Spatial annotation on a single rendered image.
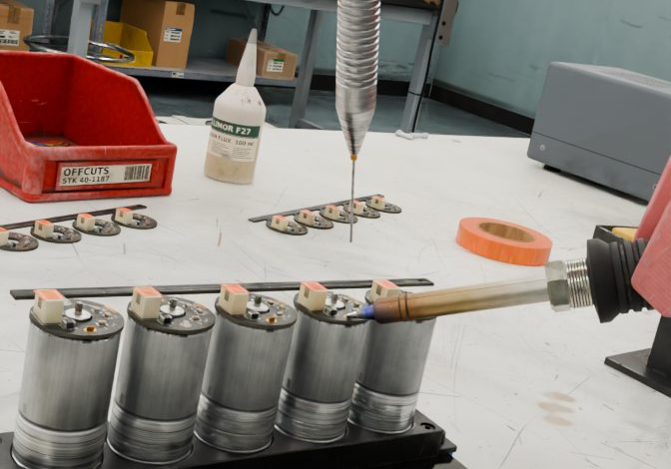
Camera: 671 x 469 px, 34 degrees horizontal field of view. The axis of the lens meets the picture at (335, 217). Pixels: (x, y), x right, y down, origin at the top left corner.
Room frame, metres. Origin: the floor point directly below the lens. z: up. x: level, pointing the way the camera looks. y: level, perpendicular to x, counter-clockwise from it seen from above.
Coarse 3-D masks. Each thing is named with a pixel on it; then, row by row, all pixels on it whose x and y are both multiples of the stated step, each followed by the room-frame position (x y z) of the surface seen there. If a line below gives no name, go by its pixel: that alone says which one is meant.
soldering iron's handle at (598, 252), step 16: (592, 240) 0.30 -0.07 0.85; (624, 240) 0.30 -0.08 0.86; (640, 240) 0.30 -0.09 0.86; (592, 256) 0.30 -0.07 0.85; (608, 256) 0.30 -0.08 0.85; (624, 256) 0.30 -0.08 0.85; (640, 256) 0.30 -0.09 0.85; (592, 272) 0.29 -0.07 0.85; (608, 272) 0.29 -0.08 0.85; (624, 272) 0.29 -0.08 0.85; (592, 288) 0.29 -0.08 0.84; (608, 288) 0.29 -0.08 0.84; (624, 288) 0.29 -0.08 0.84; (608, 304) 0.29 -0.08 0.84; (624, 304) 0.29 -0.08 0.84; (640, 304) 0.29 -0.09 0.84; (608, 320) 0.30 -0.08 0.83
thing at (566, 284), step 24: (552, 264) 0.30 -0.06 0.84; (576, 264) 0.30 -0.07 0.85; (456, 288) 0.31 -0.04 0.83; (480, 288) 0.31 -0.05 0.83; (504, 288) 0.30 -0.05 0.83; (528, 288) 0.30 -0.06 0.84; (552, 288) 0.30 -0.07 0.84; (576, 288) 0.30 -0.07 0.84; (384, 312) 0.31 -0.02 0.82; (408, 312) 0.31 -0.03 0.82; (432, 312) 0.31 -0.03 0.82; (456, 312) 0.31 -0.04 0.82
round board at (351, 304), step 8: (296, 296) 0.32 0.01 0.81; (328, 296) 0.33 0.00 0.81; (344, 296) 0.33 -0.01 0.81; (296, 304) 0.32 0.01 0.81; (344, 304) 0.32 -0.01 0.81; (352, 304) 0.33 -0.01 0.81; (360, 304) 0.33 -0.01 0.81; (304, 312) 0.31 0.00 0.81; (312, 312) 0.31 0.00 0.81; (320, 312) 0.31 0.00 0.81; (328, 312) 0.31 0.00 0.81; (336, 312) 0.31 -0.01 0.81; (344, 312) 0.32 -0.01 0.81; (328, 320) 0.31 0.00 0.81; (336, 320) 0.31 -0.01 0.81; (344, 320) 0.31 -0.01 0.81; (352, 320) 0.31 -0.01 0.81; (360, 320) 0.31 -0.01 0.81
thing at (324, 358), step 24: (312, 336) 0.31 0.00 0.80; (336, 336) 0.31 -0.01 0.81; (360, 336) 0.32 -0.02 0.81; (288, 360) 0.32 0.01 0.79; (312, 360) 0.31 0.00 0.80; (336, 360) 0.31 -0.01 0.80; (288, 384) 0.31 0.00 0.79; (312, 384) 0.31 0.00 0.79; (336, 384) 0.31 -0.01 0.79; (288, 408) 0.31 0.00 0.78; (312, 408) 0.31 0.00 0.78; (336, 408) 0.31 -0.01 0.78; (288, 432) 0.31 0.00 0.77; (312, 432) 0.31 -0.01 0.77; (336, 432) 0.31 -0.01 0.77
